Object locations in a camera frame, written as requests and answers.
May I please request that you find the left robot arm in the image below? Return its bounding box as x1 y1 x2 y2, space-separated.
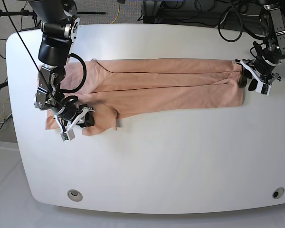
216 0 285 95

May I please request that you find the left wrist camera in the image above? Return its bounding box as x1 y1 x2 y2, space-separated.
255 82 271 96

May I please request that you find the table grommet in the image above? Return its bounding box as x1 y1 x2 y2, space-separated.
272 187 285 199
67 190 83 202

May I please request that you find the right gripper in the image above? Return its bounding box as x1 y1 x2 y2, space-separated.
53 103 95 132

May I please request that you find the right table grommet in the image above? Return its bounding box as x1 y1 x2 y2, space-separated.
272 187 285 199

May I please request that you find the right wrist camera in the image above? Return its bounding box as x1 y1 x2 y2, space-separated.
60 130 75 142

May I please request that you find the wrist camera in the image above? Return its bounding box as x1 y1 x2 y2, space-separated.
60 130 75 142
255 82 271 96

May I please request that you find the black tripod stand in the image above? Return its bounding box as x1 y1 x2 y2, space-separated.
0 8 38 19

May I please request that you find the left table grommet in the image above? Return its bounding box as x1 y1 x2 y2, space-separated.
67 190 83 202

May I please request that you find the yellow cable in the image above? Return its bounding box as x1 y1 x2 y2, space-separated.
110 0 122 25

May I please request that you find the peach T-shirt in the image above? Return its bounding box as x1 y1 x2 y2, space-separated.
44 57 245 137

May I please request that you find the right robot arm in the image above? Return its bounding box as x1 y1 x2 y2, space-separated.
28 0 95 133

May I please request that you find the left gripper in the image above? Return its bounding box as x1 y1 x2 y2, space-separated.
235 58 281 91

